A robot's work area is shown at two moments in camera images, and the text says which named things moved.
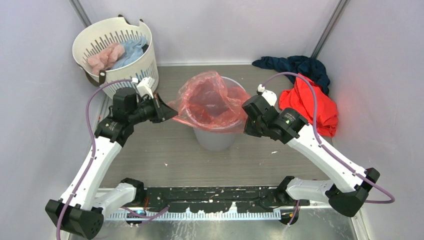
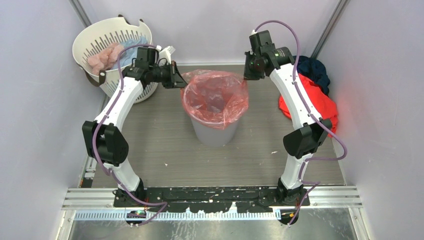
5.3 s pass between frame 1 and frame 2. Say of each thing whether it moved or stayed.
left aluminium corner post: stayed
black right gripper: moved
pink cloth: stayed
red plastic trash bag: moved
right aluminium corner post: stayed
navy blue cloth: stayed
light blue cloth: stayed
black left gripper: moved
